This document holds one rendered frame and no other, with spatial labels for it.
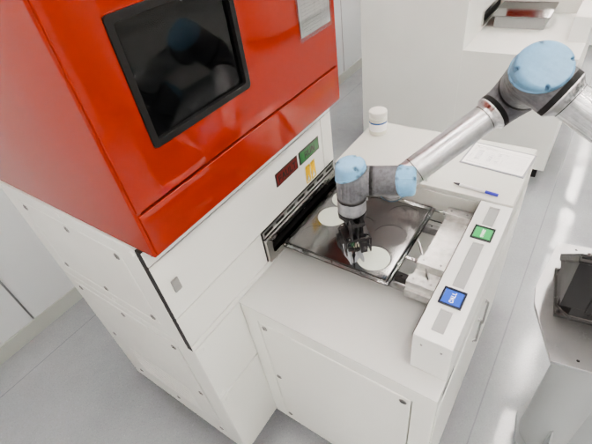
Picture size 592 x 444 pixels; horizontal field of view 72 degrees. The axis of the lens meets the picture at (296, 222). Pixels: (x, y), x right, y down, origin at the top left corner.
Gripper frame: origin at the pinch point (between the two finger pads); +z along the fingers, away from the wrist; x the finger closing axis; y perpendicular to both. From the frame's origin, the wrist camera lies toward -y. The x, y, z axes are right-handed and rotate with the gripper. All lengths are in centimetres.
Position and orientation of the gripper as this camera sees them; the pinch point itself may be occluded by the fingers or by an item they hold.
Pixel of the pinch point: (352, 257)
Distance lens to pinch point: 124.4
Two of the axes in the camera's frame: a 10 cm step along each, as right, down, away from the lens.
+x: 9.8, -2.1, 0.5
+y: 1.8, 6.3, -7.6
